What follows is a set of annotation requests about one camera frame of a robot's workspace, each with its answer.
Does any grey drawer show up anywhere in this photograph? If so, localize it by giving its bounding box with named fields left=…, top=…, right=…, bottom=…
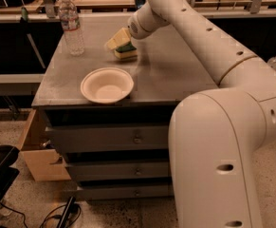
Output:
left=66, top=161, right=170, bottom=181
left=46, top=125, right=168, bottom=153
left=76, top=183, right=174, bottom=200

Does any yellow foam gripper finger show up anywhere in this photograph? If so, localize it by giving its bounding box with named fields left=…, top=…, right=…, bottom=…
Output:
left=104, top=28, right=131, bottom=50

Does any green and yellow sponge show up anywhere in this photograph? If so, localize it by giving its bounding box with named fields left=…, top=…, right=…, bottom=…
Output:
left=114, top=42, right=138, bottom=59

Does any grey drawer cabinet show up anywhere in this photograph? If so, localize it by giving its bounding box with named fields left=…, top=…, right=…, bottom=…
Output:
left=32, top=14, right=215, bottom=200

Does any light wooden box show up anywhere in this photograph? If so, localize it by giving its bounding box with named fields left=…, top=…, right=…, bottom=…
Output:
left=18, top=109, right=70, bottom=181

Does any middle grey drawer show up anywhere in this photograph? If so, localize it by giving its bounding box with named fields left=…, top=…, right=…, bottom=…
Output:
left=66, top=161, right=170, bottom=181

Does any bottom grey drawer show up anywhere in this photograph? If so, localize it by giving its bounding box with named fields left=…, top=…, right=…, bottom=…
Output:
left=76, top=183, right=174, bottom=200

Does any black floor cable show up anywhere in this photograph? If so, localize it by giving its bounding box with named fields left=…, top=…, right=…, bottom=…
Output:
left=0, top=196, right=83, bottom=228

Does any clear plastic water bottle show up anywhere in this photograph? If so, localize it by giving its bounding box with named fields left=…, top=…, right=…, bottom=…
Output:
left=58, top=0, right=84, bottom=56

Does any white paper bowl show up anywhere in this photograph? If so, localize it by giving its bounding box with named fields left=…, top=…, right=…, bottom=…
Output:
left=81, top=67, right=134, bottom=104

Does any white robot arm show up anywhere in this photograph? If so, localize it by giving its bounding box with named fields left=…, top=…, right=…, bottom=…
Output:
left=106, top=0, right=276, bottom=228

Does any top grey drawer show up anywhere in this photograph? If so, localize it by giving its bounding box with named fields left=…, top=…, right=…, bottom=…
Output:
left=46, top=125, right=168, bottom=153

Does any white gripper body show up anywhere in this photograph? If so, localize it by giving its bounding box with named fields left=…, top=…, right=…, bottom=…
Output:
left=127, top=2, right=169, bottom=39

